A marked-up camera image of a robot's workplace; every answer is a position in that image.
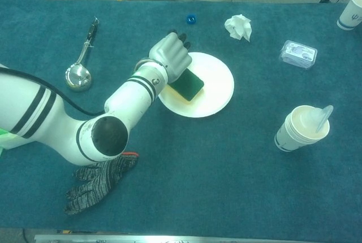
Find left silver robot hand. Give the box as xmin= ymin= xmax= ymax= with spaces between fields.
xmin=148 ymin=29 xmax=193 ymax=85

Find green yellow sponge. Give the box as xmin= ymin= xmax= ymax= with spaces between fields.
xmin=166 ymin=68 xmax=205 ymax=104

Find white round plate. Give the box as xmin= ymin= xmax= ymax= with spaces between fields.
xmin=157 ymin=51 xmax=235 ymax=118

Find crumpled white tissue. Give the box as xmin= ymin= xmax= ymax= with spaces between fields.
xmin=225 ymin=14 xmax=252 ymax=42

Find clear purple plastic box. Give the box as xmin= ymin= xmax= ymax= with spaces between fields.
xmin=278 ymin=40 xmax=318 ymax=71

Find teal table cloth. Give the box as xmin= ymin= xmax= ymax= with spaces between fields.
xmin=0 ymin=0 xmax=362 ymax=231

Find stacked white paper cups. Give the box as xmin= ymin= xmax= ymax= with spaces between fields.
xmin=273 ymin=105 xmax=331 ymax=152

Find grey striped work glove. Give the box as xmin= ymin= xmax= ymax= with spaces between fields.
xmin=64 ymin=151 xmax=140 ymax=216

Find clear plastic spoon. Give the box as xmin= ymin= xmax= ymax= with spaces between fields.
xmin=313 ymin=105 xmax=334 ymax=133

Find single printed paper cup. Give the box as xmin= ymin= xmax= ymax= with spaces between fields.
xmin=336 ymin=0 xmax=362 ymax=31

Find steel ladle black handle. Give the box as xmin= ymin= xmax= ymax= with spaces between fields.
xmin=65 ymin=16 xmax=100 ymax=93

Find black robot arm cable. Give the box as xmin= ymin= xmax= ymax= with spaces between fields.
xmin=0 ymin=67 xmax=106 ymax=116

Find aluminium table edge rail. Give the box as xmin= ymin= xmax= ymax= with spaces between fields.
xmin=33 ymin=234 xmax=362 ymax=243

